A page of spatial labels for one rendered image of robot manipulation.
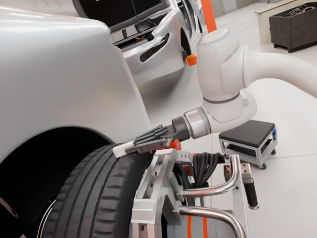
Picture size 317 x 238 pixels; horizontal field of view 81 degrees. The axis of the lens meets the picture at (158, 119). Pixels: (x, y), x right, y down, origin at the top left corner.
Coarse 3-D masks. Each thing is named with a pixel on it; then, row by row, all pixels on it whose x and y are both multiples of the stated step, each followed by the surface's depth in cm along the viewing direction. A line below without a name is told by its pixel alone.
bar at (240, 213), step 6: (240, 168) 64; (240, 174) 61; (240, 180) 59; (240, 186) 57; (234, 192) 56; (240, 192) 55; (234, 198) 54; (240, 198) 54; (234, 204) 53; (240, 204) 52; (234, 210) 51; (240, 210) 51; (240, 216) 49; (246, 216) 50; (246, 222) 48; (246, 228) 46; (246, 234) 45
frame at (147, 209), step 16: (160, 160) 61; (176, 160) 64; (160, 176) 53; (192, 176) 83; (144, 192) 50; (160, 192) 49; (144, 208) 45; (160, 208) 47; (144, 224) 45; (160, 224) 46
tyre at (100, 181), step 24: (120, 144) 70; (96, 168) 57; (120, 168) 53; (144, 168) 60; (72, 192) 53; (96, 192) 50; (120, 192) 48; (72, 216) 48; (96, 216) 46; (120, 216) 46
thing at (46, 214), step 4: (52, 204) 78; (48, 208) 77; (48, 212) 75; (44, 216) 75; (48, 216) 74; (44, 220) 73; (48, 220) 74; (40, 224) 73; (44, 224) 72; (40, 228) 72; (44, 228) 72; (40, 232) 71; (44, 232) 72; (36, 236) 71; (40, 236) 70
